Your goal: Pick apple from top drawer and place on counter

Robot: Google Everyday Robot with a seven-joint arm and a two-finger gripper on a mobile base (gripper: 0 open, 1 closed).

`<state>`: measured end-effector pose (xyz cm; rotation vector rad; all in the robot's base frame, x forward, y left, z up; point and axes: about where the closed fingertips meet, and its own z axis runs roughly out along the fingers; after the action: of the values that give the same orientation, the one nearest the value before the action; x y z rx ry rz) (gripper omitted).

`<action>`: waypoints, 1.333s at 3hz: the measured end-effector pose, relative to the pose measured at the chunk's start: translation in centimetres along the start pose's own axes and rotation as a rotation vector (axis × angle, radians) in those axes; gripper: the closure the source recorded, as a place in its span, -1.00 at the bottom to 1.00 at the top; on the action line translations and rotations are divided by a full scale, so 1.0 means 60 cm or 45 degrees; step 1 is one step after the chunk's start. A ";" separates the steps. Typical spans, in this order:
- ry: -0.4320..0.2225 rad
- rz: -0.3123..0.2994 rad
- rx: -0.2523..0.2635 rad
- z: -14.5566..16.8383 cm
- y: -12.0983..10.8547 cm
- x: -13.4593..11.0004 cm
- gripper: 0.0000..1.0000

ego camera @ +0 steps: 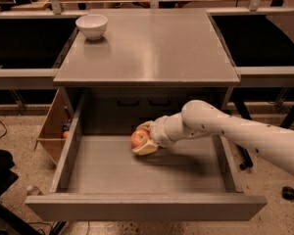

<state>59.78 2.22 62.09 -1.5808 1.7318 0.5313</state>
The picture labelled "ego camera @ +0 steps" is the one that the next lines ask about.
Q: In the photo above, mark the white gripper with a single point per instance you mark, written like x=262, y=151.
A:
x=159, y=131

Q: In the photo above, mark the red apple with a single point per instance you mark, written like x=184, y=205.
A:
x=139, y=137

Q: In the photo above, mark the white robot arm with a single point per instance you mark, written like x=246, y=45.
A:
x=199, y=119

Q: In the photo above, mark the grey open top drawer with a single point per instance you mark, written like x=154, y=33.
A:
x=99, y=178

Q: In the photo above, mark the grey cabinet counter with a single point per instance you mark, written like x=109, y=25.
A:
x=149, y=62

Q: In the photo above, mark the small orange fruit in box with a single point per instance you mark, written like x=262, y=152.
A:
x=65, y=134

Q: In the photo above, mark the wooden box on floor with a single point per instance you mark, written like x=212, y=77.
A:
x=51, y=134

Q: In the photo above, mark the black bar on floor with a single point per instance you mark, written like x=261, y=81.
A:
x=246, y=159

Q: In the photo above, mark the white ceramic bowl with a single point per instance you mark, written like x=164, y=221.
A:
x=92, y=27

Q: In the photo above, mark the clear plastic bottle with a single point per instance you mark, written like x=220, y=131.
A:
x=33, y=191

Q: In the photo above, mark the black chair base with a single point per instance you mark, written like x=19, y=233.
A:
x=7, y=179

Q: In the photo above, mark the black caster wheel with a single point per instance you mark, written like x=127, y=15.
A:
x=287, y=193

